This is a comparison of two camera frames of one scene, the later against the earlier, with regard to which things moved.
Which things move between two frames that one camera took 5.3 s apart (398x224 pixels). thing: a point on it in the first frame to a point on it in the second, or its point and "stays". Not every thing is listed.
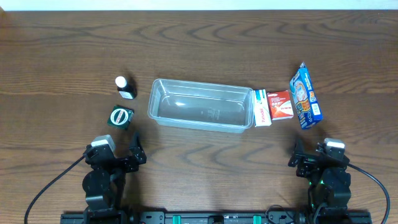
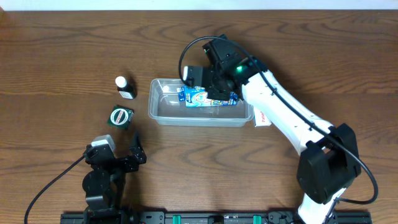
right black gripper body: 310,162 to 218,83
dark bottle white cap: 126,88 stays
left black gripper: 123,163 stays
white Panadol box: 261,111 stays
